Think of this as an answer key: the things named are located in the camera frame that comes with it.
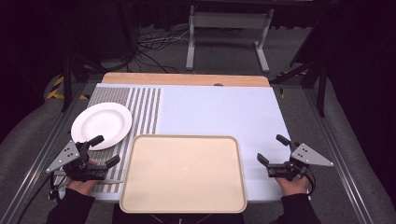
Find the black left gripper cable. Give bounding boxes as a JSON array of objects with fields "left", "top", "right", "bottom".
[{"left": 14, "top": 173, "right": 68, "bottom": 224}]

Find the yellow black floor tape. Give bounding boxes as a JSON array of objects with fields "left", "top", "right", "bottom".
[
  {"left": 46, "top": 76, "right": 91, "bottom": 102},
  {"left": 277, "top": 70, "right": 310, "bottom": 100}
]

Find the beige rectangular tray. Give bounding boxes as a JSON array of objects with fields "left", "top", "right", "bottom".
[{"left": 119, "top": 133, "right": 248, "bottom": 215}]

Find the white metal stand frame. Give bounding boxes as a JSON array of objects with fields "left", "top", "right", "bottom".
[{"left": 185, "top": 5, "right": 276, "bottom": 74}]

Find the person's dark torso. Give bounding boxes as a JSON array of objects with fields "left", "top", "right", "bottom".
[{"left": 111, "top": 203, "right": 248, "bottom": 224}]

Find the aluminium floor rail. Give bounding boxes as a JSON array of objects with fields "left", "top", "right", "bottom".
[
  {"left": 0, "top": 81, "right": 91, "bottom": 224},
  {"left": 302, "top": 88, "right": 379, "bottom": 224}
]

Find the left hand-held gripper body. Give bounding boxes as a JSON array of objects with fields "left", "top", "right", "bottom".
[{"left": 46, "top": 140, "right": 109, "bottom": 183}]

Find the wooden table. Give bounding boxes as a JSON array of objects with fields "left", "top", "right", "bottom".
[{"left": 101, "top": 72, "right": 271, "bottom": 88}]

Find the pale blue table mat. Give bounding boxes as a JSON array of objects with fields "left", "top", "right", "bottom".
[{"left": 89, "top": 82, "right": 292, "bottom": 203}]

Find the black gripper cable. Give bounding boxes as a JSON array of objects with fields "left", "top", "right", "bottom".
[
  {"left": 304, "top": 168, "right": 317, "bottom": 198},
  {"left": 14, "top": 173, "right": 68, "bottom": 224}
]

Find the grey striped placemat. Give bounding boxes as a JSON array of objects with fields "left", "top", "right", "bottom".
[{"left": 53, "top": 86, "right": 163, "bottom": 194}]

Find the person's left hand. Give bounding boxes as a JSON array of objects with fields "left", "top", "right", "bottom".
[{"left": 65, "top": 159, "right": 100, "bottom": 197}]

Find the bundle of floor cables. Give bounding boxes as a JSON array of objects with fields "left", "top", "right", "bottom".
[{"left": 130, "top": 27, "right": 245, "bottom": 75}]

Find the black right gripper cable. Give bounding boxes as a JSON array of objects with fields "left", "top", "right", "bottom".
[{"left": 304, "top": 168, "right": 317, "bottom": 198}]

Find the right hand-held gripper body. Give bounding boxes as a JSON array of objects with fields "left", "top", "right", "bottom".
[{"left": 266, "top": 140, "right": 334, "bottom": 182}]

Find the white round plate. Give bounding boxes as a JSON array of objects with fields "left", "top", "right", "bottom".
[{"left": 70, "top": 102, "right": 134, "bottom": 152}]

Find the black metal stand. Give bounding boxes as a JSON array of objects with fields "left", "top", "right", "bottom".
[
  {"left": 60, "top": 55, "right": 104, "bottom": 114},
  {"left": 270, "top": 58, "right": 329, "bottom": 119}
]

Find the person's right hand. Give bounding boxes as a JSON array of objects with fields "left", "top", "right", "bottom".
[{"left": 275, "top": 175, "right": 311, "bottom": 197}]

